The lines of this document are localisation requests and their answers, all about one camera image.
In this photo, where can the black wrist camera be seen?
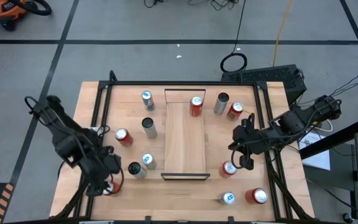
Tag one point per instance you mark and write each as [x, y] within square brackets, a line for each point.
[113, 163]
[246, 161]

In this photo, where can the black aluminium table frame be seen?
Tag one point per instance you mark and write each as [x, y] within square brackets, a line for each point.
[182, 83]

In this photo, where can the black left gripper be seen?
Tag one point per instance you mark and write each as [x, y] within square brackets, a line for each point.
[96, 171]

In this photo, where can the white paper sheet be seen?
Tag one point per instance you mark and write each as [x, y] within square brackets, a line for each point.
[319, 155]

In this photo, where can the wooden shelf with black frames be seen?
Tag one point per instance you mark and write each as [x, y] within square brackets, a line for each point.
[185, 146]

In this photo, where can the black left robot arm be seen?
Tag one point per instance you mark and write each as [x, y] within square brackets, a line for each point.
[64, 137]

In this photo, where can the black caster wheel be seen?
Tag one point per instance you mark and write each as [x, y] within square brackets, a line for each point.
[347, 216]

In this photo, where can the black desk beam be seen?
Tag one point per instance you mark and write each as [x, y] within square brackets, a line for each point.
[343, 134]

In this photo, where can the white tall Celsius can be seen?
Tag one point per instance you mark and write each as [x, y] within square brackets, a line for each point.
[221, 105]
[149, 129]
[138, 171]

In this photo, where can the red soda can blue logo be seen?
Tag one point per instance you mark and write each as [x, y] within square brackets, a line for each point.
[195, 109]
[227, 169]
[116, 187]

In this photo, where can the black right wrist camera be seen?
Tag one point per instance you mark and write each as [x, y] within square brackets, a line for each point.
[246, 161]

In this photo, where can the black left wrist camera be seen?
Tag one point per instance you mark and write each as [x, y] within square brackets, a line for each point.
[113, 163]

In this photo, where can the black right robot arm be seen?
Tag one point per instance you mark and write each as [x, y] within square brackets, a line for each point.
[291, 124]

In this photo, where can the silver blue slim can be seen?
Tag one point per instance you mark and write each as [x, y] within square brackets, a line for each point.
[227, 198]
[148, 101]
[148, 160]

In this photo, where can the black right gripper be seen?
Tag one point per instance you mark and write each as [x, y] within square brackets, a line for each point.
[245, 140]

